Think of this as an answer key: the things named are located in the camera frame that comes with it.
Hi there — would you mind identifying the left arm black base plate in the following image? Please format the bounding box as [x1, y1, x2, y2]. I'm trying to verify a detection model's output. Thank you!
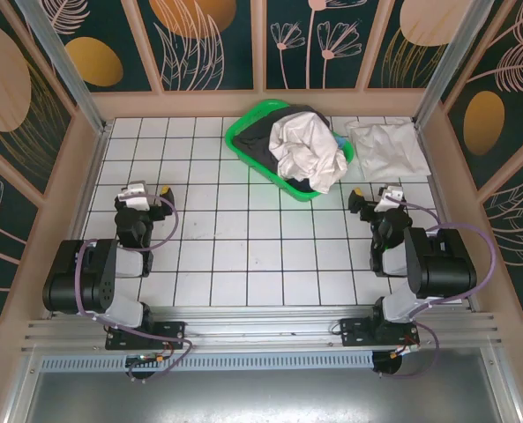
[105, 320, 187, 352]

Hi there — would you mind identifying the white robot print t-shirt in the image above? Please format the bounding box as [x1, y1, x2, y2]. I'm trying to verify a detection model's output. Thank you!
[267, 108, 349, 195]

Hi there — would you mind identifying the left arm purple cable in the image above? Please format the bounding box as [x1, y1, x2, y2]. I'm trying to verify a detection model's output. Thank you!
[76, 193, 195, 382]

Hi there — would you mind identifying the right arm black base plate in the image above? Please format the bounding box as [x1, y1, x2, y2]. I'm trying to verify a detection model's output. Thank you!
[339, 316, 421, 349]

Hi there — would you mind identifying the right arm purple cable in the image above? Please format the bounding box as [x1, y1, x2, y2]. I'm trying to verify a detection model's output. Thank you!
[377, 196, 497, 380]

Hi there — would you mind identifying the folded plain white t-shirt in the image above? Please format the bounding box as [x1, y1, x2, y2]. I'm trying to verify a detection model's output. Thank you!
[344, 119, 430, 181]

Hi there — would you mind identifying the small wiring connector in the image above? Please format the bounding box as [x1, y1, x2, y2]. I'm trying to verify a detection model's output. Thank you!
[126, 352, 169, 367]
[388, 343, 421, 357]

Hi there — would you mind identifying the aluminium mounting rail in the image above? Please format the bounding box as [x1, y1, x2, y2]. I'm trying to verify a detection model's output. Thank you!
[20, 306, 503, 353]

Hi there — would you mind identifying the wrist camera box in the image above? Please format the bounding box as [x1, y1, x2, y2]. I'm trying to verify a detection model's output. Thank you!
[116, 181, 151, 209]
[377, 184, 404, 212]

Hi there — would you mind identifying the green plastic laundry basket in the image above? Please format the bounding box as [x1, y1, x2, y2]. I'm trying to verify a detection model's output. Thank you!
[224, 100, 356, 203]

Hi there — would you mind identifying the navy blue t-shirt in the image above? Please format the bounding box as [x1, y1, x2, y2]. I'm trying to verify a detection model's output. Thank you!
[282, 174, 322, 196]

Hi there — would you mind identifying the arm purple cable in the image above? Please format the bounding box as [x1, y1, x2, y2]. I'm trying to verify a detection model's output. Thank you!
[76, 193, 195, 382]
[377, 196, 497, 380]

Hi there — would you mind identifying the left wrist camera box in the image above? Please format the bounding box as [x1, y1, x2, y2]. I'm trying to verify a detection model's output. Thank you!
[116, 181, 151, 209]

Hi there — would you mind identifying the dark grey t-shirt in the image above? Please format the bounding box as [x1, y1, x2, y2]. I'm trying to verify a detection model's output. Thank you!
[233, 103, 331, 177]

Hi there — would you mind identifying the grey metal sheet panel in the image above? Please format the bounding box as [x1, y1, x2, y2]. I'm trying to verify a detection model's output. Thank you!
[22, 369, 504, 423]

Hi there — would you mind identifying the slotted grey cable duct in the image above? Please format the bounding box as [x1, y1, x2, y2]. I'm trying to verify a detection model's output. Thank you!
[40, 350, 375, 371]

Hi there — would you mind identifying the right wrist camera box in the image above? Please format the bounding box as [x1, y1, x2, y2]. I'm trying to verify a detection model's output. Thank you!
[377, 184, 404, 212]

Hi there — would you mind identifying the aluminium frame post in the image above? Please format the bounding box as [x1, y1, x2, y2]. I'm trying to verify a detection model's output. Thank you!
[11, 0, 112, 136]
[413, 0, 507, 130]

